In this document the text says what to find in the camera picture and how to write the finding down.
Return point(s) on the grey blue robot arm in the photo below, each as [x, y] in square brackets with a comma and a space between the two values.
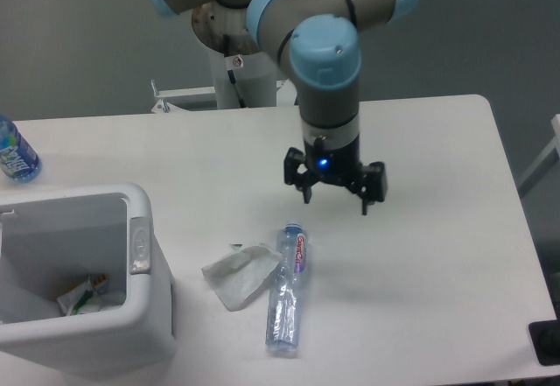
[315, 44]

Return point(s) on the black object at table edge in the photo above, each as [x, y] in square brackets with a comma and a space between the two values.
[545, 339]

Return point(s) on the blue labelled water bottle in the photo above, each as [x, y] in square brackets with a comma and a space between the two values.
[19, 161]

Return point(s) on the white paper wrapper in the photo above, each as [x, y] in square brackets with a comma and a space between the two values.
[236, 277]

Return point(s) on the white frame at right edge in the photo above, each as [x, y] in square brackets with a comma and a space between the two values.
[542, 163]

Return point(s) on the crushed clear plastic bottle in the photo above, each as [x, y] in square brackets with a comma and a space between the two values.
[286, 295]

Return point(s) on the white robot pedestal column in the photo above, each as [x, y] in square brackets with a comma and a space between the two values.
[243, 76]

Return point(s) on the white trash can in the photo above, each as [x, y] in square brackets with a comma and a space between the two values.
[52, 241]

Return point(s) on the green white wrapper in bin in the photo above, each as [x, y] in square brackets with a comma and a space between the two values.
[72, 301]

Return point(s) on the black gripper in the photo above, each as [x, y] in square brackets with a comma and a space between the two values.
[339, 167]

